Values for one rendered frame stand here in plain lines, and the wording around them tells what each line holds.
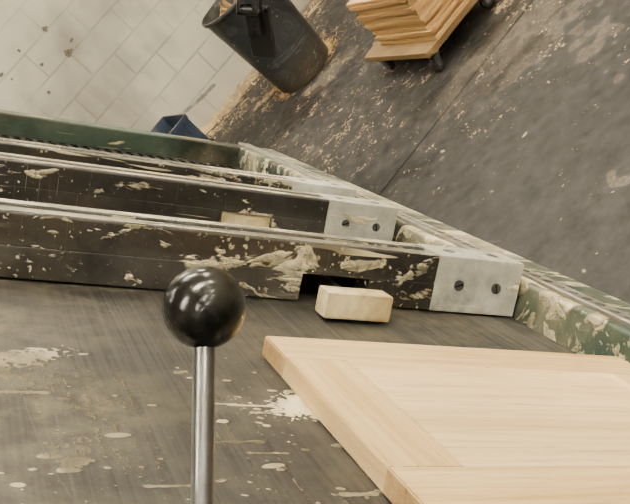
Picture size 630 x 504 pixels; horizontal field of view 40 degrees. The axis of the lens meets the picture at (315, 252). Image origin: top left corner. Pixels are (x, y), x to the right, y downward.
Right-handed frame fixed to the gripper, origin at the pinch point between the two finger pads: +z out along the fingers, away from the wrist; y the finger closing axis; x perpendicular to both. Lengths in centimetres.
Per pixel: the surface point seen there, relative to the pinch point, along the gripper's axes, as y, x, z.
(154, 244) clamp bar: 37.2, -3.0, 4.6
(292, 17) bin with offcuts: -326, -122, 209
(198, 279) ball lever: 70, 22, -32
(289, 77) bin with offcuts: -309, -123, 239
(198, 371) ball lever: 73, 23, -29
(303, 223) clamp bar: 1.6, -0.3, 35.8
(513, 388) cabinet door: 47, 36, 6
